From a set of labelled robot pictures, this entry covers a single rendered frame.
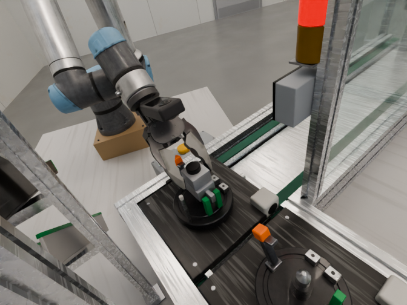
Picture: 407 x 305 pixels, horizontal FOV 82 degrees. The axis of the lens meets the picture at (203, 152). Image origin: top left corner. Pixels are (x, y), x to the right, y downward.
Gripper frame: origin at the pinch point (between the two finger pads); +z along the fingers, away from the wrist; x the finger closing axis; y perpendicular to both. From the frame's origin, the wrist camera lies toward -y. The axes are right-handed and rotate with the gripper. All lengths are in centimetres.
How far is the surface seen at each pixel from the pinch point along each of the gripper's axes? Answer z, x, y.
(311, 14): -10.3, -16.5, -25.9
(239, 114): -15, -133, 172
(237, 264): 17.6, 4.2, -3.7
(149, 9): -370, -279, 461
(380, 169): 29, -46, 1
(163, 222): 5.3, 9.8, 9.3
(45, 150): -44, 30, 78
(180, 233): 8.8, 8.6, 5.6
